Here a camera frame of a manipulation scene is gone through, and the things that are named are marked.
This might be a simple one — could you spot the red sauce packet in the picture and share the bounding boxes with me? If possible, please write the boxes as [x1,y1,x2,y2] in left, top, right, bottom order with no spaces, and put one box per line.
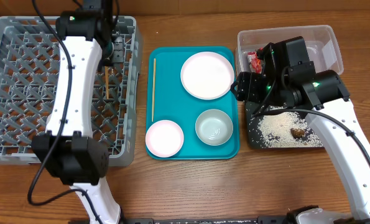
[247,51,264,73]

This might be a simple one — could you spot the white rice leftovers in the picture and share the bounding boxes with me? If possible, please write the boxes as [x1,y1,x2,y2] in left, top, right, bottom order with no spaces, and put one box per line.
[249,107,324,148]

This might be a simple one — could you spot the grey green bowl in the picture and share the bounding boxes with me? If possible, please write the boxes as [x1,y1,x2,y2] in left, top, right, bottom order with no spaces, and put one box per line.
[195,109,234,146]

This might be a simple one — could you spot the brown food chunk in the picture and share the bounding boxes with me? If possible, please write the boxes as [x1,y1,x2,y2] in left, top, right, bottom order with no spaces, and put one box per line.
[290,128,305,139]

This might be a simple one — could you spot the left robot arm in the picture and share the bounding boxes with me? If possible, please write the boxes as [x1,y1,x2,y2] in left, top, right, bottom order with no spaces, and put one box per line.
[27,1,124,223]

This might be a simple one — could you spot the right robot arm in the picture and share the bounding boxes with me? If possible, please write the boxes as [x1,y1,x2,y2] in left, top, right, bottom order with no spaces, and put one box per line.
[230,36,370,223]

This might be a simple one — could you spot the grey dishwasher rack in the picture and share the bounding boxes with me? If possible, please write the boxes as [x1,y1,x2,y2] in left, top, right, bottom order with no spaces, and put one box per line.
[0,16,143,167]

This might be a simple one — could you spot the large white plate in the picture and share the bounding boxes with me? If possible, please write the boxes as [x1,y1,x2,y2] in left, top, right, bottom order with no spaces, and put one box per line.
[180,52,234,100]

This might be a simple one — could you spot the black plastic tray bin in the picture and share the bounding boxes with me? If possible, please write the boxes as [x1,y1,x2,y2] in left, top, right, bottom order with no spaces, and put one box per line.
[244,101,325,149]

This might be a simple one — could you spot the clear plastic bin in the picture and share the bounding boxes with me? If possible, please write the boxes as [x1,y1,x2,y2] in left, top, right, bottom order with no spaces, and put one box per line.
[236,25,344,75]

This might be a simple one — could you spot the pink bowl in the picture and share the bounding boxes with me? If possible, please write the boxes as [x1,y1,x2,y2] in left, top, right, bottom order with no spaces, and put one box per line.
[146,120,184,158]

